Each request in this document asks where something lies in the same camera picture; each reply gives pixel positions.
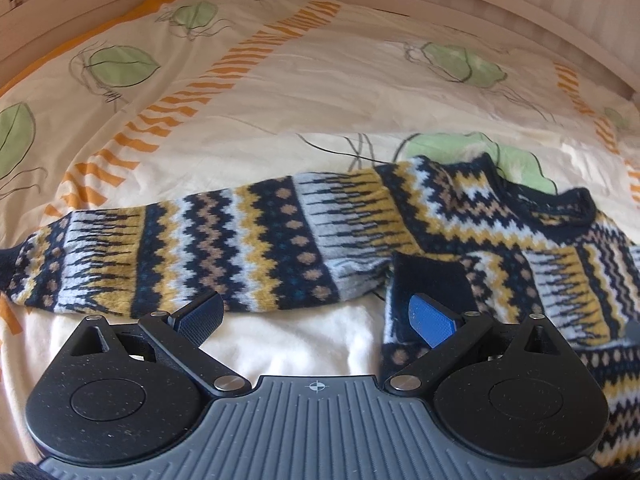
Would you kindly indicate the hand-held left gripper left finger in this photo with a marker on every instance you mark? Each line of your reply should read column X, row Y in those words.
column 199, row 316

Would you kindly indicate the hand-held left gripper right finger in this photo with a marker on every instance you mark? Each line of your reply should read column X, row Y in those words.
column 430, row 321

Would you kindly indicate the patterned knit sweater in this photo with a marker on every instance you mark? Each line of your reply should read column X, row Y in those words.
column 280, row 240

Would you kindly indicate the leaf print duvet cover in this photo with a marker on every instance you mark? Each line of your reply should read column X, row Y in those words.
column 300, row 85

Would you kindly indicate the white wooden bed frame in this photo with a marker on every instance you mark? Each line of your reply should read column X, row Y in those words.
column 550, row 30

